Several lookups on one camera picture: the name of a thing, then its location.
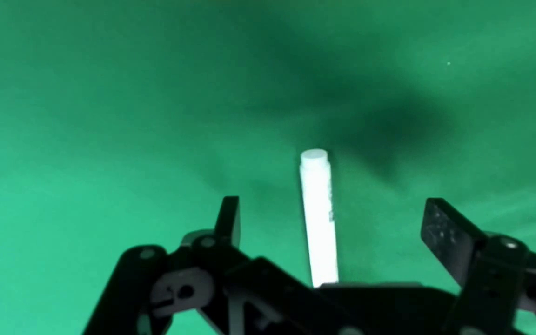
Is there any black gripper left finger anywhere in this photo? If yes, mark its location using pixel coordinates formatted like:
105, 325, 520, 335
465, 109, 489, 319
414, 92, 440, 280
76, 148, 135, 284
81, 194, 264, 335

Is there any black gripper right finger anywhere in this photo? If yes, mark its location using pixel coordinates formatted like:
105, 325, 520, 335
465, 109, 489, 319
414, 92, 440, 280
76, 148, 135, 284
418, 198, 536, 335

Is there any white marker with blue cap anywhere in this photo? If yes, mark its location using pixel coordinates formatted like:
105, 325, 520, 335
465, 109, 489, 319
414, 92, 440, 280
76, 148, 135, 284
297, 148, 340, 291

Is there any green table cloth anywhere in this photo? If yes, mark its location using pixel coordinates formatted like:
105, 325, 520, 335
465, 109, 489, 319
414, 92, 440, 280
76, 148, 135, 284
0, 0, 536, 335

